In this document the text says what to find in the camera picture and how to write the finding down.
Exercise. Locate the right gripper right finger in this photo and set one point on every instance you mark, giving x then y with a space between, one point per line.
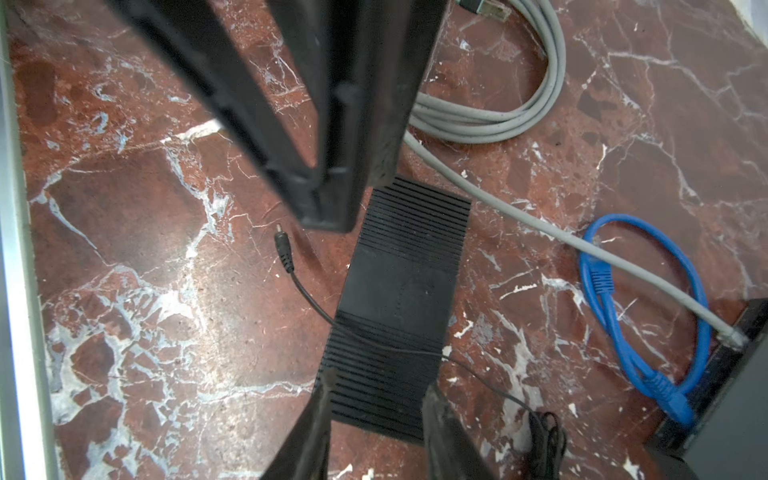
450 452

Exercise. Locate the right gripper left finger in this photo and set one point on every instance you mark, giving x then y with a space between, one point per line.
305 452

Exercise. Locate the black ribbed network switch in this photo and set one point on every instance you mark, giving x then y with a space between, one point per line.
393 314

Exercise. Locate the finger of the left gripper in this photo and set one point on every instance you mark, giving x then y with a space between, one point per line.
191 40
362 63

